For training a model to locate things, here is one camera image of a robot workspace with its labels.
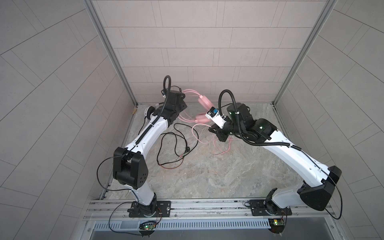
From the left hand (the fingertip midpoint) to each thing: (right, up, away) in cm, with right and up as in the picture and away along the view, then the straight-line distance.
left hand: (185, 99), depth 84 cm
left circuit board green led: (-14, -58, -20) cm, 63 cm away
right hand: (+12, -15, -16) cm, 25 cm away
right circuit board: (+44, -60, -16) cm, 76 cm away
